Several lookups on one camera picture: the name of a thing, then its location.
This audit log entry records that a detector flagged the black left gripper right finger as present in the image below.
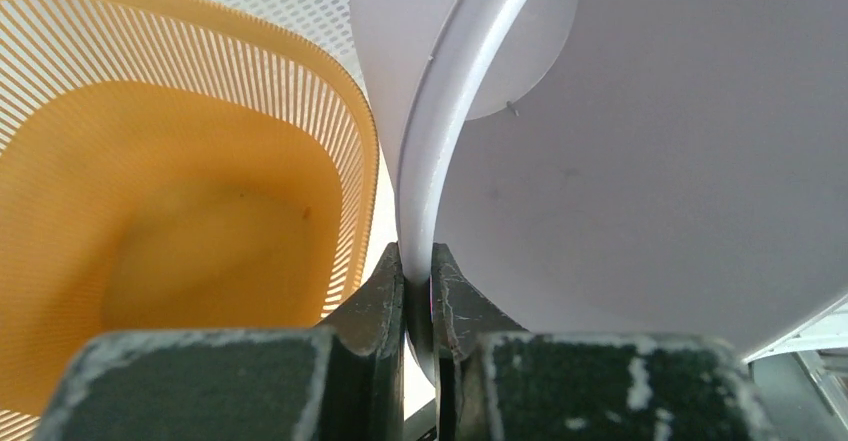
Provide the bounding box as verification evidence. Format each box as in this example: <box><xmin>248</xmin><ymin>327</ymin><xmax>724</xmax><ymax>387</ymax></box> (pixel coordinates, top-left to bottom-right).
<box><xmin>431</xmin><ymin>244</ymin><xmax>779</xmax><ymax>440</ymax></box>

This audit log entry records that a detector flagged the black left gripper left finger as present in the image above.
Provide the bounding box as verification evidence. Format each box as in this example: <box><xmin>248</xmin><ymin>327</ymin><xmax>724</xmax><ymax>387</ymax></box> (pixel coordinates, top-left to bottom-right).
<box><xmin>34</xmin><ymin>243</ymin><xmax>405</xmax><ymax>440</ymax></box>

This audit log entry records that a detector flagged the grey bin liner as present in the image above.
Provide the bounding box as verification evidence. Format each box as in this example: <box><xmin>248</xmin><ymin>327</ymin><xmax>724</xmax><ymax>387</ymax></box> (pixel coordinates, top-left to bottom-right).
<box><xmin>350</xmin><ymin>0</ymin><xmax>847</xmax><ymax>376</ymax></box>

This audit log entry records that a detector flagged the yellow ribbed waste bin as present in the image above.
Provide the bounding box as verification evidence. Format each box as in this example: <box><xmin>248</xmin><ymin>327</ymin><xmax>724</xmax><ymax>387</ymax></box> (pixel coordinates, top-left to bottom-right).
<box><xmin>1</xmin><ymin>0</ymin><xmax>379</xmax><ymax>440</ymax></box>

